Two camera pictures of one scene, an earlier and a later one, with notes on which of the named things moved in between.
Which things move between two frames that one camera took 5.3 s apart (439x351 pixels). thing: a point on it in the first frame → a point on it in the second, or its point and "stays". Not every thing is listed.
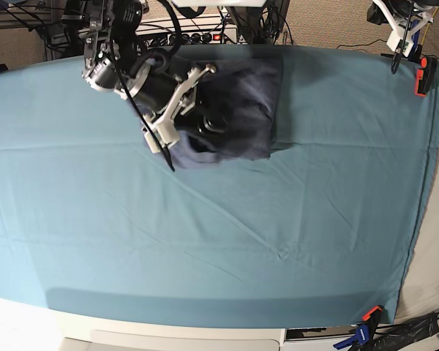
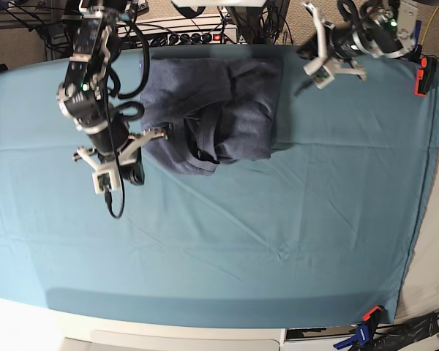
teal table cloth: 82,218 stays
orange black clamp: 426,76 stays
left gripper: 182,112 → 129,163
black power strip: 228,36 stays
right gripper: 404,16 → 328,47
